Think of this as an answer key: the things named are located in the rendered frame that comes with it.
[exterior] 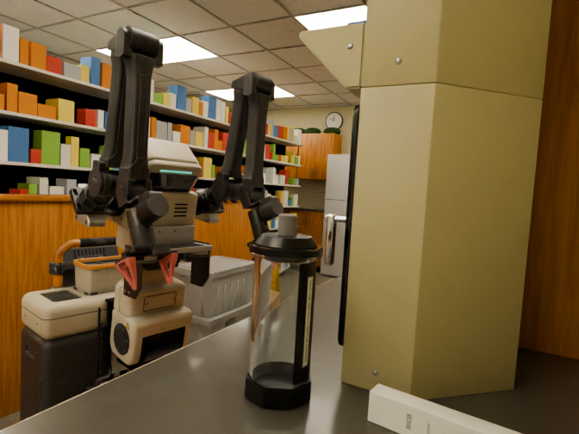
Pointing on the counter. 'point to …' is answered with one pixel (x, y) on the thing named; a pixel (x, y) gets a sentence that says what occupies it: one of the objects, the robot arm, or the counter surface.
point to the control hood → (339, 52)
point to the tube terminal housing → (444, 194)
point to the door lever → (331, 237)
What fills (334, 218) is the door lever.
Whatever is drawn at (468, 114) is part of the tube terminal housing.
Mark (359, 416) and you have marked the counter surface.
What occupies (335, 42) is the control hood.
